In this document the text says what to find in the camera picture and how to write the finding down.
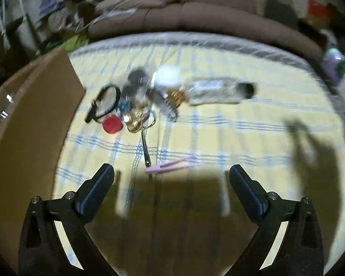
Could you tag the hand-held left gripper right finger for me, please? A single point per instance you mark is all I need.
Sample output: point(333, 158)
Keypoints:
point(247, 192)

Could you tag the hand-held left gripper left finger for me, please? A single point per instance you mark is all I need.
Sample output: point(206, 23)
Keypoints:
point(96, 189)

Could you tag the small metal scissors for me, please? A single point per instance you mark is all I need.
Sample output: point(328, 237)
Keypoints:
point(145, 149)

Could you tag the red round cap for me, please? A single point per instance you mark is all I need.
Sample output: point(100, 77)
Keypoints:
point(112, 124)

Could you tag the pink hair clip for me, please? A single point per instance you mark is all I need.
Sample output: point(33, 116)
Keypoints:
point(166, 166)

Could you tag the gold heart-shaped trinket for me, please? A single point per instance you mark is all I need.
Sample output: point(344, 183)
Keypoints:
point(133, 123)

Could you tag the small blue trinket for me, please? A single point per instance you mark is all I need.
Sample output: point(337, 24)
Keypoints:
point(123, 105)

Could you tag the brown cardboard box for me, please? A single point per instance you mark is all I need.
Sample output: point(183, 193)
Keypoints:
point(31, 120)

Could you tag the clear bottle with black cap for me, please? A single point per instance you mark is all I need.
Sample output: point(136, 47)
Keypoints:
point(215, 93)

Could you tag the black comb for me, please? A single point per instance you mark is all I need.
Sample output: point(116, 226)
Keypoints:
point(168, 107)

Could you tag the black round case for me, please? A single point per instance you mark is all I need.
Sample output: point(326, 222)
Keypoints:
point(138, 79)

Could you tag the gold ribbed cap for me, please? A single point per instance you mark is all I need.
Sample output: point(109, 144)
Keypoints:
point(175, 97)

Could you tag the yellow plaid cloth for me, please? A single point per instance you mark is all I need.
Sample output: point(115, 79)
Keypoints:
point(218, 138)

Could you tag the green bag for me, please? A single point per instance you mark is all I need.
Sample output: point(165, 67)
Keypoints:
point(74, 42)

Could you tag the purple round container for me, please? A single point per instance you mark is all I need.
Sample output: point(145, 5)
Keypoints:
point(333, 64)

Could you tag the brown sofa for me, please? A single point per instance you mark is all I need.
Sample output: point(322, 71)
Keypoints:
point(204, 14)

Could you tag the dark grey cushion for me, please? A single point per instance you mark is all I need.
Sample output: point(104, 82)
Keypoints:
point(280, 11)

